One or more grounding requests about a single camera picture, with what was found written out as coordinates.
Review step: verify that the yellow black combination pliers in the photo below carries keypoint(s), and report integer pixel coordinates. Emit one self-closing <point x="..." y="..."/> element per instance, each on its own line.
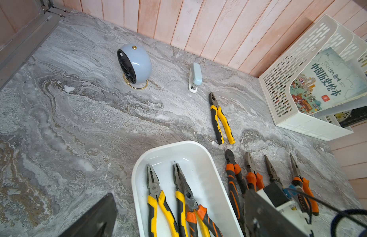
<point x="216" y="116"/>

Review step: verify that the white plastic storage box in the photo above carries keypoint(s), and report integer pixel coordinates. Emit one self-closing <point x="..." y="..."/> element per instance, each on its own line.
<point x="201" y="174"/>

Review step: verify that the light blue round clock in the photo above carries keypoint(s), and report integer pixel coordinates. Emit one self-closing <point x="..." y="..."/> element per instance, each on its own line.
<point x="136" y="65"/>

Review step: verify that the illustrated history book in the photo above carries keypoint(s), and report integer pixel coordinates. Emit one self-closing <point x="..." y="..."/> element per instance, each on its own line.
<point x="326" y="82"/>

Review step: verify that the orange black small pliers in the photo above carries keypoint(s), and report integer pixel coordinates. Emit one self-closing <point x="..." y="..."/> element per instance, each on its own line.
<point x="203" y="214"/>

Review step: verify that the yellow pliers in box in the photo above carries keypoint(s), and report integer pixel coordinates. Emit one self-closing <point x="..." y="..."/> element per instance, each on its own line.
<point x="157" y="198"/>

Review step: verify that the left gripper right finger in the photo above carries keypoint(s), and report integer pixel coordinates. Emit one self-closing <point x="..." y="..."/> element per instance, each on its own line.
<point x="263" y="220"/>

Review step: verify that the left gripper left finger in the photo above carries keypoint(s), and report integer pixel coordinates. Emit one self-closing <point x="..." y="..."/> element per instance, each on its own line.
<point x="98" y="221"/>

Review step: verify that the white file organizer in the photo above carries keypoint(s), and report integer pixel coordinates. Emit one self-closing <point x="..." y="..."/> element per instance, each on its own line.
<point x="277" y="79"/>

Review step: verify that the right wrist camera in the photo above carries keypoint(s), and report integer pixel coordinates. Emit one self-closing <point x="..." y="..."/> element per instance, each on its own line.
<point x="288" y="207"/>

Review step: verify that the black book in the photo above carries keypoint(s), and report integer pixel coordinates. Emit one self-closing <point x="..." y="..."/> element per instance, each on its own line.
<point x="349" y="118"/>

